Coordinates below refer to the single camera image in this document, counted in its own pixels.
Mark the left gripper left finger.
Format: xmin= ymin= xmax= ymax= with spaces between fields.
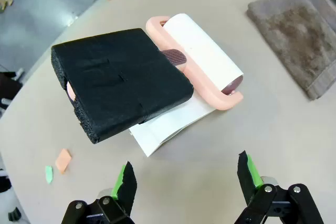
xmin=61 ymin=160 xmax=139 ymax=224

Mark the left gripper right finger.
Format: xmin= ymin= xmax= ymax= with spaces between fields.
xmin=235 ymin=150 xmax=325 ymax=224

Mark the black foam grip block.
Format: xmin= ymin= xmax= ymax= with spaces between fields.
xmin=50 ymin=27 xmax=195 ymax=145

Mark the pink lint roller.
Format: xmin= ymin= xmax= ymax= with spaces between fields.
xmin=65 ymin=13 xmax=244 ymax=111

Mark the brown towel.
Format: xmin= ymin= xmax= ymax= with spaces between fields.
xmin=246 ymin=0 xmax=336 ymax=101

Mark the orange paper scrap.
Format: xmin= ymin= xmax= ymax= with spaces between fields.
xmin=55 ymin=148 xmax=72 ymax=174

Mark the white folded stand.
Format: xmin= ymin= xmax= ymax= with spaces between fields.
xmin=128 ymin=94 xmax=218 ymax=158

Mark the green paper scrap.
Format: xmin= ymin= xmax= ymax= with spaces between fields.
xmin=45 ymin=165 xmax=54 ymax=185

